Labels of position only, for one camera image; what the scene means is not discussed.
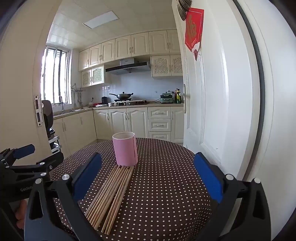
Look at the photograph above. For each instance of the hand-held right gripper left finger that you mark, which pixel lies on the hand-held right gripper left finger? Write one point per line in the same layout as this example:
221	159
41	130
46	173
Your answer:
87	176

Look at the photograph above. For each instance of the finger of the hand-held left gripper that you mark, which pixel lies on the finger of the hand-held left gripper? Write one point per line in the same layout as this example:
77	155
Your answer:
24	150
54	158

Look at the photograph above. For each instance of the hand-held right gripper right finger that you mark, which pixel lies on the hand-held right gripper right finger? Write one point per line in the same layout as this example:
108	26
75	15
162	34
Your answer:
208	178

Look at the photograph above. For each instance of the bunch of wooden chopsticks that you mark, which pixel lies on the bunch of wooden chopsticks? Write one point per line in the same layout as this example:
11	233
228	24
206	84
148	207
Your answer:
111	197

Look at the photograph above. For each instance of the pink cup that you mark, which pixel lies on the pink cup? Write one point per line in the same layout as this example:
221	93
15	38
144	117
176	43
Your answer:
124	150

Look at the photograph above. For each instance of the person's left hand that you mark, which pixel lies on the person's left hand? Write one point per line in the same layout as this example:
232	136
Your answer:
21	212

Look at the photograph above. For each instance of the metal door strike plate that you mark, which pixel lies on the metal door strike plate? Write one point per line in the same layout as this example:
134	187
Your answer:
38	113

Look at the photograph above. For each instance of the black round appliance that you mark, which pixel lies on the black round appliance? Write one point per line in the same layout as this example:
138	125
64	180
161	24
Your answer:
47	113

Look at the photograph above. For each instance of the metal sink faucet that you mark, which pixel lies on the metal sink faucet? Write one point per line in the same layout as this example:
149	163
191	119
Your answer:
61	102

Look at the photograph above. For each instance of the cream cabinet drawer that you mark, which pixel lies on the cream cabinet drawer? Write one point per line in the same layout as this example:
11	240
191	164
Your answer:
159	125
160	136
159	113

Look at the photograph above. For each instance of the black kettle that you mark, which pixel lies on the black kettle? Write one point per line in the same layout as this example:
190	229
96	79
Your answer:
104	100

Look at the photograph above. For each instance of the barred kitchen window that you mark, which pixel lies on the barred kitchen window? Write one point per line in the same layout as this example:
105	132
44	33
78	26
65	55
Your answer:
49	76

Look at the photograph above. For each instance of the gas stove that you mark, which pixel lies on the gas stove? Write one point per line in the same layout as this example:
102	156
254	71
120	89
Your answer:
131	102

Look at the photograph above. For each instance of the green bottle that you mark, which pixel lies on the green bottle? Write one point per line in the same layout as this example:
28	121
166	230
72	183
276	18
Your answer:
177	97

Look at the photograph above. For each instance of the black wok with lid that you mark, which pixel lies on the black wok with lid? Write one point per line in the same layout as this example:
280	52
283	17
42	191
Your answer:
122	95

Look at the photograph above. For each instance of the cream lattice door cabinet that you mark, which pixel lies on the cream lattice door cabinet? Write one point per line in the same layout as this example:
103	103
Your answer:
166	66
92	76

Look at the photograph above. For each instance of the green countertop cooker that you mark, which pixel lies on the green countertop cooker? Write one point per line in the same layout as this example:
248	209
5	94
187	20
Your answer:
166	97

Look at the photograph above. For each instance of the black door seal strip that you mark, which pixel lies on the black door seal strip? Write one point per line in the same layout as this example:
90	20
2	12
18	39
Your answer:
259	76

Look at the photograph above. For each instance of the steel range hood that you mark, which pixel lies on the steel range hood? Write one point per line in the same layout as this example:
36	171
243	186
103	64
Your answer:
127	68

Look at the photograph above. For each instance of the ceiling light panel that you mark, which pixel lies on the ceiling light panel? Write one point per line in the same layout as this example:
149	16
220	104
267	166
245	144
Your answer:
101	19

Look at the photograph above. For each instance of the red door poster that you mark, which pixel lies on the red door poster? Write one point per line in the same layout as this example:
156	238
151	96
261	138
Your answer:
193	30

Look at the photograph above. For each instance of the grey woven hanging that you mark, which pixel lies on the grey woven hanging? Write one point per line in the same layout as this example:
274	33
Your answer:
183	8

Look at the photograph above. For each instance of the wall utensil rail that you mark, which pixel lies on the wall utensil rail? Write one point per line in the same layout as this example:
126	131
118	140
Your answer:
77	90

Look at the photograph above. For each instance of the cream upper wall cabinets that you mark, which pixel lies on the cream upper wall cabinets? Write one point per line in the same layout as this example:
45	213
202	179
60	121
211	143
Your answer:
129	46

